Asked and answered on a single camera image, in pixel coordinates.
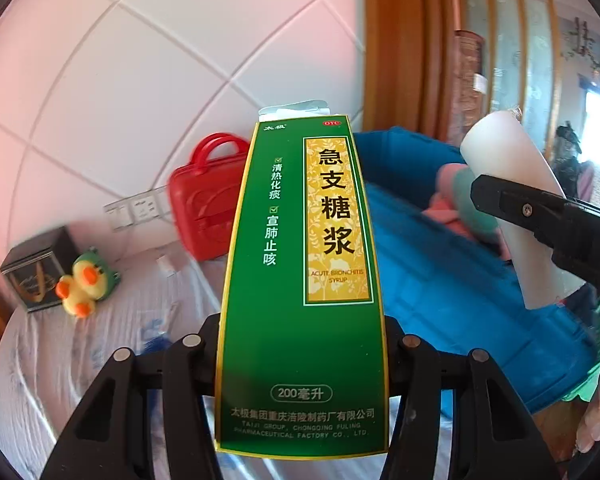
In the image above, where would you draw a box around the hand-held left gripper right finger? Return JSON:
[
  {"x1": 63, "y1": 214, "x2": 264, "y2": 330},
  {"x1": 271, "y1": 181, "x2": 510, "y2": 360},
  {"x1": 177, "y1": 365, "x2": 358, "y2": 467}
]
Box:
[{"x1": 380, "y1": 316, "x2": 561, "y2": 480}]

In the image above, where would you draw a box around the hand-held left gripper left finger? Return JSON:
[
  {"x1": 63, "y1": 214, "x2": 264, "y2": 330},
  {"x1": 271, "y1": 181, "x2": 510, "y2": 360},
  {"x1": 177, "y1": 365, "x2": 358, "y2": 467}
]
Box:
[{"x1": 40, "y1": 312, "x2": 226, "y2": 480}]

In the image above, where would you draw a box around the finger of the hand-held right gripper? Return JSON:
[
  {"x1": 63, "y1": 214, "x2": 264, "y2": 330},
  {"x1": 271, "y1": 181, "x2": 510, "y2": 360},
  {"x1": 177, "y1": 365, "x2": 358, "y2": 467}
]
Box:
[{"x1": 470, "y1": 174, "x2": 581, "y2": 251}]

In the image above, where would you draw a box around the blue plastic crate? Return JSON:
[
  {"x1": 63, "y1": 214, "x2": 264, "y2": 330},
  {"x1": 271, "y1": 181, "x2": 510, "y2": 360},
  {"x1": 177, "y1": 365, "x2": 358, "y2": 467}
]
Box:
[{"x1": 352, "y1": 127, "x2": 598, "y2": 416}]

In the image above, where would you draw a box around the green medicine box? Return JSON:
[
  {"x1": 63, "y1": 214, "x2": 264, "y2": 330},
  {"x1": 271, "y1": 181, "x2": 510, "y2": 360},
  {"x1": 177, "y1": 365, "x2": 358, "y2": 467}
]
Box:
[{"x1": 215, "y1": 100, "x2": 391, "y2": 461}]

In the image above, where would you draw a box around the pink pig plush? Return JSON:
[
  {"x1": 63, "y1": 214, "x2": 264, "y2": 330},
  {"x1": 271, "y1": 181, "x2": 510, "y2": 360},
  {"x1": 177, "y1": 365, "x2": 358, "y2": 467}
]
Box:
[{"x1": 427, "y1": 162, "x2": 506, "y2": 256}]

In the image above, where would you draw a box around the blue feather toy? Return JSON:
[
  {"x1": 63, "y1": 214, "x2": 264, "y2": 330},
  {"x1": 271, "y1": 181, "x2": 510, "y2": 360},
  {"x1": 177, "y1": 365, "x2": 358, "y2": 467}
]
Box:
[{"x1": 142, "y1": 336, "x2": 173, "y2": 358}]

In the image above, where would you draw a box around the green cloth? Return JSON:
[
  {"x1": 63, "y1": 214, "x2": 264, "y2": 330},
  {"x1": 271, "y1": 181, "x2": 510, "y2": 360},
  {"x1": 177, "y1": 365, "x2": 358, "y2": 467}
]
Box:
[{"x1": 562, "y1": 295, "x2": 600, "y2": 403}]

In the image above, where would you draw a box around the red small suitcase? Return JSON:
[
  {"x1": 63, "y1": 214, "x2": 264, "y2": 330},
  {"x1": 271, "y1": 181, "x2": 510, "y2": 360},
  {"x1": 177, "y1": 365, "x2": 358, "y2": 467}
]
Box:
[{"x1": 169, "y1": 133, "x2": 253, "y2": 261}]

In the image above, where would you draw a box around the yellow duck plush green hat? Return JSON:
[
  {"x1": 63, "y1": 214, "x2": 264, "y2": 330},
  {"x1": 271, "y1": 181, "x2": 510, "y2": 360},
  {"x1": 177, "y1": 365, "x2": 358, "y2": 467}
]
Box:
[{"x1": 55, "y1": 246, "x2": 122, "y2": 317}]

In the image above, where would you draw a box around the patterned rolled carpet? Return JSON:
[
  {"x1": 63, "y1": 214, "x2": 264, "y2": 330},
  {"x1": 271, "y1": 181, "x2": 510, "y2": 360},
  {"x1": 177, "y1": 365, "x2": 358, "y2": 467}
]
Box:
[{"x1": 454, "y1": 30, "x2": 487, "y2": 133}]

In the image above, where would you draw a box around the blue floral tablecloth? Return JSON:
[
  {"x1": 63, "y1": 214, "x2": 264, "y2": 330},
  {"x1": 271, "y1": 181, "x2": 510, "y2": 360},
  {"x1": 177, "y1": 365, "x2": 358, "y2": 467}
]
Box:
[{"x1": 0, "y1": 240, "x2": 456, "y2": 480}]

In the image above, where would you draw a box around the black gift box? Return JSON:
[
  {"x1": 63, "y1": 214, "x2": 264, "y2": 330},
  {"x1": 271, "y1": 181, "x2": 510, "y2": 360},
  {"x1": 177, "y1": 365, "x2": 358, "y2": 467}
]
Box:
[{"x1": 0, "y1": 226, "x2": 81, "y2": 313}]

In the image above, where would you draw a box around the white wall socket panel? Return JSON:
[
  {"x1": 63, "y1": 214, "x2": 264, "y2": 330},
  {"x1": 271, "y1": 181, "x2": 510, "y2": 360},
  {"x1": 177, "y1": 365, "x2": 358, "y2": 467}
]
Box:
[{"x1": 105, "y1": 187, "x2": 173, "y2": 231}]

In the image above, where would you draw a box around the wooden door frame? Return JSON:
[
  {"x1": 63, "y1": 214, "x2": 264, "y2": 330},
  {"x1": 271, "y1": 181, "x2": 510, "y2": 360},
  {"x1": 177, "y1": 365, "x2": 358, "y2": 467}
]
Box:
[{"x1": 362, "y1": 0, "x2": 461, "y2": 136}]

